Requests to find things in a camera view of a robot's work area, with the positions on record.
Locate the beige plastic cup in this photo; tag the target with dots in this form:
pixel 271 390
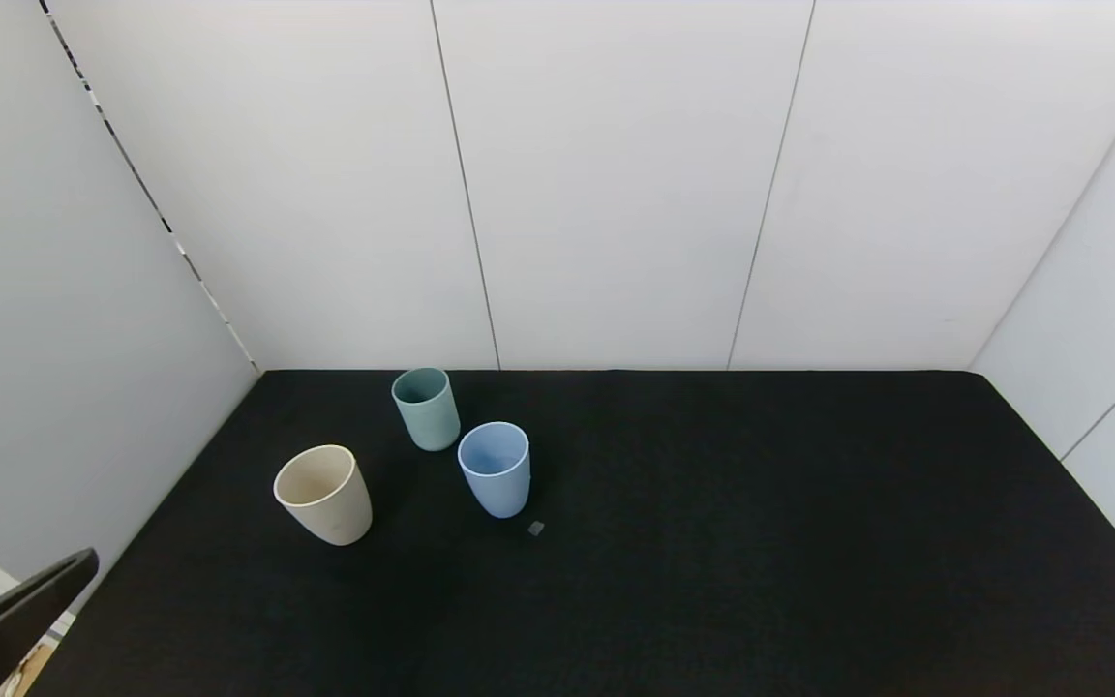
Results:
pixel 340 518

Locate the green plastic cup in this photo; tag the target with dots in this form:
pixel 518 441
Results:
pixel 429 421

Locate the blue plastic cup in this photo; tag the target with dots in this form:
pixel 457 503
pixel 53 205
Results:
pixel 497 492

